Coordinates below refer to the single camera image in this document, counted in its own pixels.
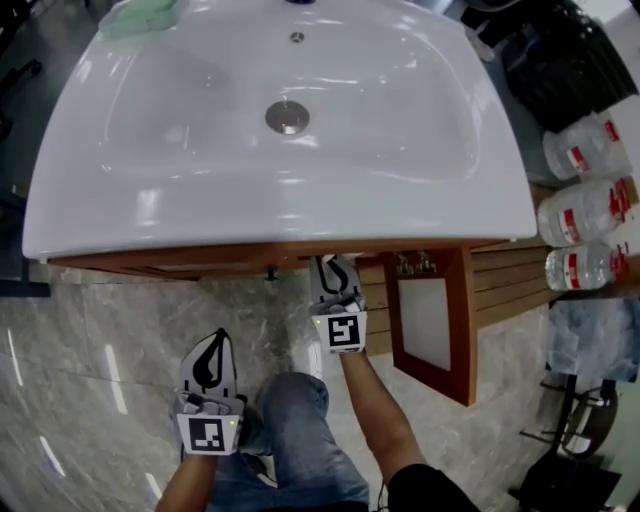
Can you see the black trash bin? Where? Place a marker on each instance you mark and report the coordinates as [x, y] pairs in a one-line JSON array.
[[570, 70]]

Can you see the person's black shirt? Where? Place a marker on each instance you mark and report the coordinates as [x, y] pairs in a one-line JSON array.
[[430, 492]]

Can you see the green soap dish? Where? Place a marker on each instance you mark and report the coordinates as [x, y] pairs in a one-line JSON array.
[[140, 17]]

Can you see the person's left forearm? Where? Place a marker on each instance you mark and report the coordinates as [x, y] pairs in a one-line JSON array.
[[187, 482]]

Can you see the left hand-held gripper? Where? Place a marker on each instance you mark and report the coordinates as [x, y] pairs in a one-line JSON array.
[[207, 432]]

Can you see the wooden cabinet door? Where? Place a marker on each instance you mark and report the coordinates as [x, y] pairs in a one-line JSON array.
[[460, 340]]

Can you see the person's blue jeans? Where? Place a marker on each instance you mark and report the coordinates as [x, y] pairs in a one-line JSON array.
[[300, 440]]

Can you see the wooden slatted platform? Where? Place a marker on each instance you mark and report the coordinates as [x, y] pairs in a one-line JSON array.
[[505, 285]]

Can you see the black stool frame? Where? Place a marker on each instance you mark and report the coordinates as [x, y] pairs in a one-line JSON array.
[[570, 440]]

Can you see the white ceramic sink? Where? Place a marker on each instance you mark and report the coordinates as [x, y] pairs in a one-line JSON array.
[[200, 175]]

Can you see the black cabinet knob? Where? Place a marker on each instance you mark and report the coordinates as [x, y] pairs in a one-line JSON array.
[[272, 274]]

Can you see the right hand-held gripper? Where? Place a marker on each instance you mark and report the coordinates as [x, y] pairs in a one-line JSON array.
[[342, 330]]

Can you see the blue-grey plastic bag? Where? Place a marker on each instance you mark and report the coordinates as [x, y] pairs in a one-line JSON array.
[[595, 340]]

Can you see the large clear water bottle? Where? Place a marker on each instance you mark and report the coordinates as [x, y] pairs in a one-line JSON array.
[[580, 215], [580, 267], [585, 147]]

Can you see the person's right forearm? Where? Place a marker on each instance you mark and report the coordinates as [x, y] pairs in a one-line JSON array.
[[380, 415]]

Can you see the wooden vanity stand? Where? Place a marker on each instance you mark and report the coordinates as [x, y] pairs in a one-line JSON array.
[[175, 262]]

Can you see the silver sink drain plug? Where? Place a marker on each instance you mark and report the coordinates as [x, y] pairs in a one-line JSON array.
[[287, 117]]

